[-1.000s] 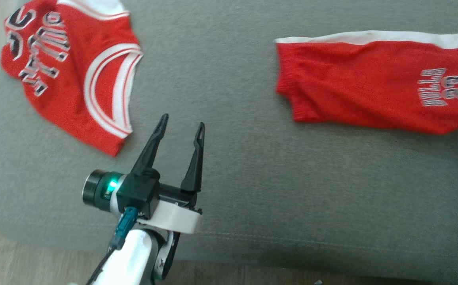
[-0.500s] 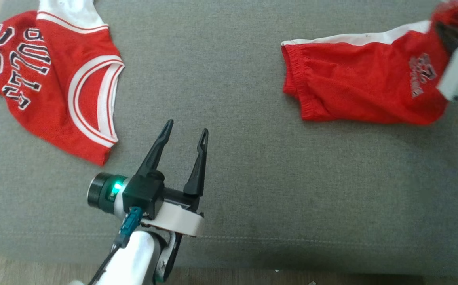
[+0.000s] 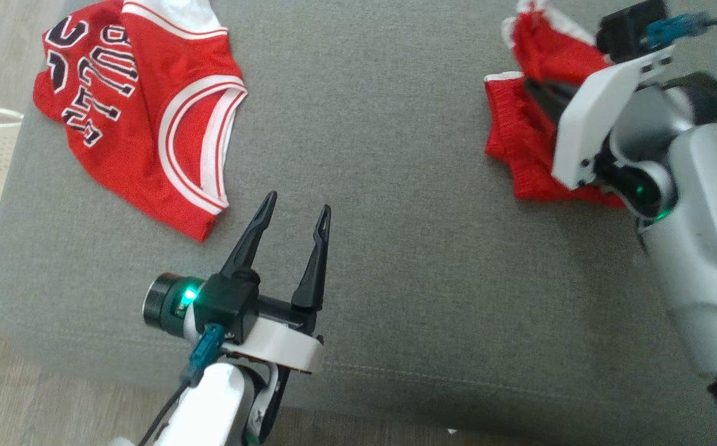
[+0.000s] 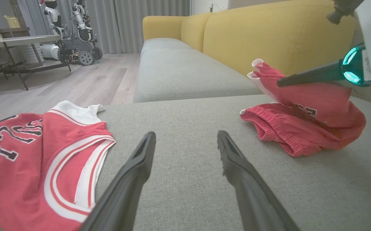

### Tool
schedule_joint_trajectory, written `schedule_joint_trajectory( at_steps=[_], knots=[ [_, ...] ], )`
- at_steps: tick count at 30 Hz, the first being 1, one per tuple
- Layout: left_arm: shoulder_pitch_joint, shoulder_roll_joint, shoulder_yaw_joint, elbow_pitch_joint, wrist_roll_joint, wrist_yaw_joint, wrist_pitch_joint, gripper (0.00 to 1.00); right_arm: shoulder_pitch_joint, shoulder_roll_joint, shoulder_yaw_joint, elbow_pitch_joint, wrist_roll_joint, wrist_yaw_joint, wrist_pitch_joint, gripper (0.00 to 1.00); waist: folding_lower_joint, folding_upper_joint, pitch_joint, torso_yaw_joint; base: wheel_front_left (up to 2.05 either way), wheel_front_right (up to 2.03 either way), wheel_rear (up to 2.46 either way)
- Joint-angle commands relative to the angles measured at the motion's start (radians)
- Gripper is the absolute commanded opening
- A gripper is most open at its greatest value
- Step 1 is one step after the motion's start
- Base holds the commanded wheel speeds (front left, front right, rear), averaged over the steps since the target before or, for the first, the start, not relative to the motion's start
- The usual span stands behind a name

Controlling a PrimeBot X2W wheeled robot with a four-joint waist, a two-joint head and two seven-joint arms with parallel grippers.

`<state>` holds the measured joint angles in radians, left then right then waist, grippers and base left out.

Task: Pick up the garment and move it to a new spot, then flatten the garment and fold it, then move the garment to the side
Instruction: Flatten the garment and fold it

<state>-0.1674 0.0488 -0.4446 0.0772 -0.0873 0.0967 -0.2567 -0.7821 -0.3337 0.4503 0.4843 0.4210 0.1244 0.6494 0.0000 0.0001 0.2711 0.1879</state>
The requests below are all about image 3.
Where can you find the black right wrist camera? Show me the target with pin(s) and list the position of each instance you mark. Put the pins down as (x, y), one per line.
(628, 31)

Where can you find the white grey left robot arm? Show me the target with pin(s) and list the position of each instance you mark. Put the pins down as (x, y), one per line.
(209, 409)

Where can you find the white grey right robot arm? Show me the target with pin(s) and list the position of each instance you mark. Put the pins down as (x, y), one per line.
(705, 248)

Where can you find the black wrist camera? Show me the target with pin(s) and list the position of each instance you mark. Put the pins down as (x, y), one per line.
(228, 303)
(628, 31)

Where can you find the large grey sofa ottoman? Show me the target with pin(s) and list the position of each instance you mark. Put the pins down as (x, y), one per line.
(395, 155)

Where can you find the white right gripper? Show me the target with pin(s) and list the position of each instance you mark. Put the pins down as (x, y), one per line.
(587, 124)

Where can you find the red white-trimmed shorts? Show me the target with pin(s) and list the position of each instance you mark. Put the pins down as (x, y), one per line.
(519, 148)

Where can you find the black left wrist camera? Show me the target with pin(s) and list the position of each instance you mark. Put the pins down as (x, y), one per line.
(228, 303)

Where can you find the red white basketball jersey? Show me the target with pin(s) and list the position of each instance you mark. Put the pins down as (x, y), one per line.
(141, 124)

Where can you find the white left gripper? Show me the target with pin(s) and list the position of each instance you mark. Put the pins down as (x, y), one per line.
(284, 347)

